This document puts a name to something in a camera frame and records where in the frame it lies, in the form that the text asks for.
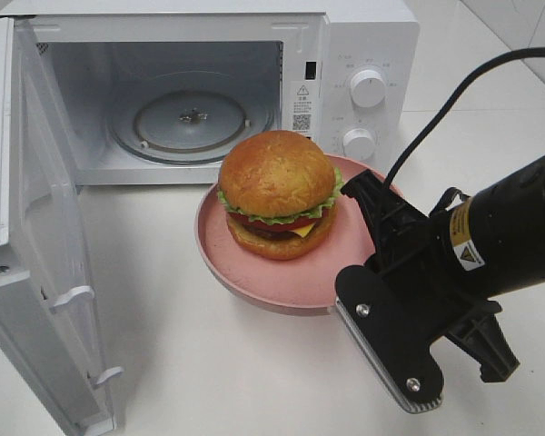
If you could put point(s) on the glass microwave turntable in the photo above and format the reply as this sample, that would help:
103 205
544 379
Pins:
187 127

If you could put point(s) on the white microwave door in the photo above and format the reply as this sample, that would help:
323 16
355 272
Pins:
49 327

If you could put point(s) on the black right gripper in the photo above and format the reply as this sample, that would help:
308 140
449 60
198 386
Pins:
432 272

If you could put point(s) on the white microwave oven body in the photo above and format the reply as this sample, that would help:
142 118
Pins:
296 56

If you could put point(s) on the burger with lettuce and cheese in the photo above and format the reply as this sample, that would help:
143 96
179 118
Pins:
279 191

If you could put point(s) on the pink round plate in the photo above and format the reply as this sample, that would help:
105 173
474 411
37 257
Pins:
304 284

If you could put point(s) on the upper white microwave knob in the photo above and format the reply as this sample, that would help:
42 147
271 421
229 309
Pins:
367 88

